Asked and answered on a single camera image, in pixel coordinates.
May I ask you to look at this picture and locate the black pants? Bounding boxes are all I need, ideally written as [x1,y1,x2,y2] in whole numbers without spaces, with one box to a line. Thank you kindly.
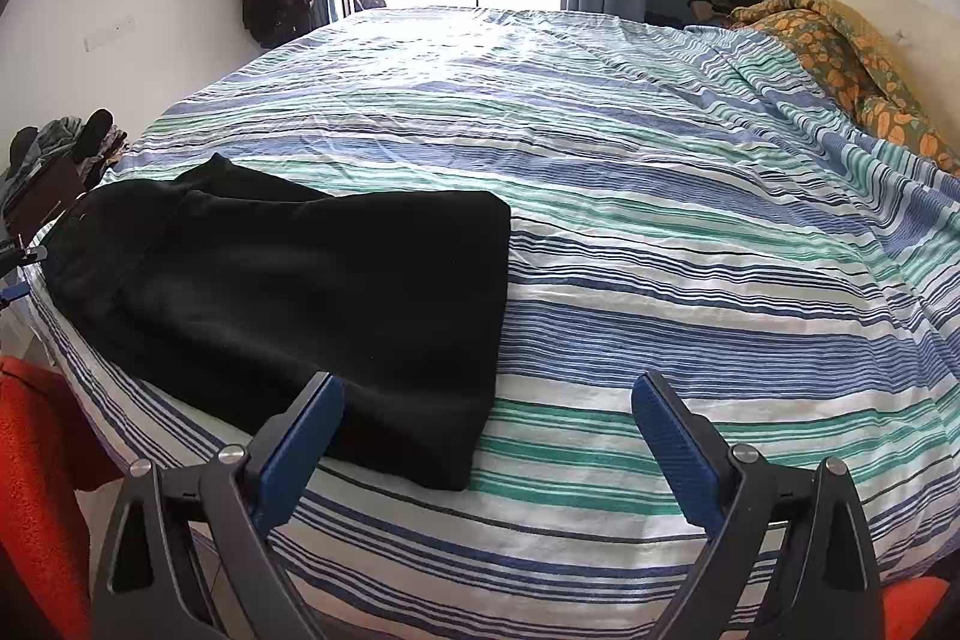
[43,156,511,491]

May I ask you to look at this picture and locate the striped bed sheet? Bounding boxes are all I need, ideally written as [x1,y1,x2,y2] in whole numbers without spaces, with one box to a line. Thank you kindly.
[21,3,960,640]

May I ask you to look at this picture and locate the clothes pile on chair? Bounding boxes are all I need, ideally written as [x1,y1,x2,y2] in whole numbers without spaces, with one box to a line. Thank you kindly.
[2,109,127,241]

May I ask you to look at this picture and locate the orange fleece trousers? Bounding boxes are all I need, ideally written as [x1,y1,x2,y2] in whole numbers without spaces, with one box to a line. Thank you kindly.
[2,356,121,638]

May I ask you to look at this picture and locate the orange floral quilt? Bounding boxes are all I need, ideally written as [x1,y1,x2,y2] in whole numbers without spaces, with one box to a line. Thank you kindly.
[731,0,958,175]

